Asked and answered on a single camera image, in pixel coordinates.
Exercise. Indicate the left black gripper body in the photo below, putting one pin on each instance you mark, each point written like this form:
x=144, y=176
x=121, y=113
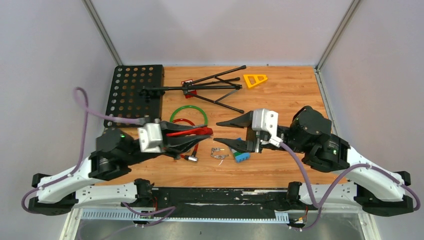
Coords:
x=163, y=144

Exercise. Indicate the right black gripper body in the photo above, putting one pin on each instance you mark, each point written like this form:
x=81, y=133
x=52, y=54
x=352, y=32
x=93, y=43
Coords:
x=253, y=135

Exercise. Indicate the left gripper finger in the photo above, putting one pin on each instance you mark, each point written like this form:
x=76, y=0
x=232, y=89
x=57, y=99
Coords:
x=181, y=144
x=169, y=127

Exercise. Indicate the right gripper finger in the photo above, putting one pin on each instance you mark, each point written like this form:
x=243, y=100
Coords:
x=242, y=121
x=242, y=146

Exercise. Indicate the red cable lock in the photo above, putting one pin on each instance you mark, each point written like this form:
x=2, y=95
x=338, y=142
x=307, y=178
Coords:
x=193, y=156

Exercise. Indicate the green cable lock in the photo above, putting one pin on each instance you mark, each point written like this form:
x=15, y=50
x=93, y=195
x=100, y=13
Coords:
x=188, y=111

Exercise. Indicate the green lock keys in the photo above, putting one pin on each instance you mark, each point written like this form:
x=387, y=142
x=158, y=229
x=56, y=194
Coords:
x=222, y=156

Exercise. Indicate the silver keys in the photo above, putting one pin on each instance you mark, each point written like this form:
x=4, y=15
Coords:
x=215, y=150

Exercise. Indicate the red tag with cord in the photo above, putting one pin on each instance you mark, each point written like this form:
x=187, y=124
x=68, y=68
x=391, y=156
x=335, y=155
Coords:
x=195, y=131

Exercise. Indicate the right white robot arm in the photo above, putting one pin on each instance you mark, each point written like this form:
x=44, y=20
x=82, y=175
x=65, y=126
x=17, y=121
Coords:
x=333, y=171

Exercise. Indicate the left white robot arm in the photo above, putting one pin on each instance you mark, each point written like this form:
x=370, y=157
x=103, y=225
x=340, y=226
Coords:
x=116, y=152

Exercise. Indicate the blue green white brick stack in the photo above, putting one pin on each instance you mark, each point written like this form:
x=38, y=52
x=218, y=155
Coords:
x=239, y=156

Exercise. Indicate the red label card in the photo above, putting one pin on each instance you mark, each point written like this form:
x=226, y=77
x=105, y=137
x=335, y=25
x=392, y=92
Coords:
x=189, y=92

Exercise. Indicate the yellow plastic triangle piece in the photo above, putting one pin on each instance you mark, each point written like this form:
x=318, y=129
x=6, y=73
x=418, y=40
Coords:
x=253, y=80

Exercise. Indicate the black perforated music stand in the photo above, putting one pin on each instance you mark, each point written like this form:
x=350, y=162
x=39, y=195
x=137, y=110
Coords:
x=137, y=90

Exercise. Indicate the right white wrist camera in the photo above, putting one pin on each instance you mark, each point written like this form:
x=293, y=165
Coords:
x=265, y=124

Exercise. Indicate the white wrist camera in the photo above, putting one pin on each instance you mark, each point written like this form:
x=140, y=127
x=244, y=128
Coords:
x=150, y=138
x=265, y=124

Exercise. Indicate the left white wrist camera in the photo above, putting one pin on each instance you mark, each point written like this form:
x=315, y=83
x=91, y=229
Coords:
x=150, y=138

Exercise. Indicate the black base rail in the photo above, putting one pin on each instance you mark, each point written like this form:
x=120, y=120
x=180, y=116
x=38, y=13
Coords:
x=221, y=203

